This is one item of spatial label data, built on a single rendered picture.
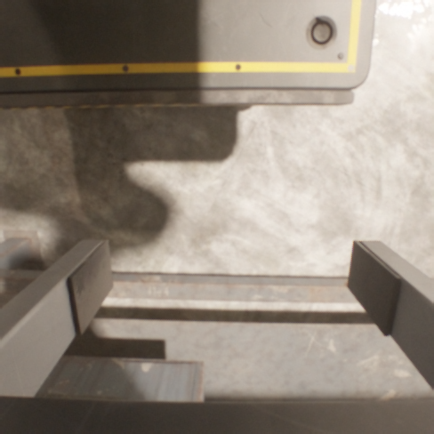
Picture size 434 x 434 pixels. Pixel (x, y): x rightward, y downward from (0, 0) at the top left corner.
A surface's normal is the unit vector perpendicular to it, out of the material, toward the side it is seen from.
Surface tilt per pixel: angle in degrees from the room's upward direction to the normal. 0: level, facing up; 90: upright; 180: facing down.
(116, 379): 90
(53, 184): 0
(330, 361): 0
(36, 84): 0
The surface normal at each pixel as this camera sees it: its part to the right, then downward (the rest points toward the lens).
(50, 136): -0.01, 0.29
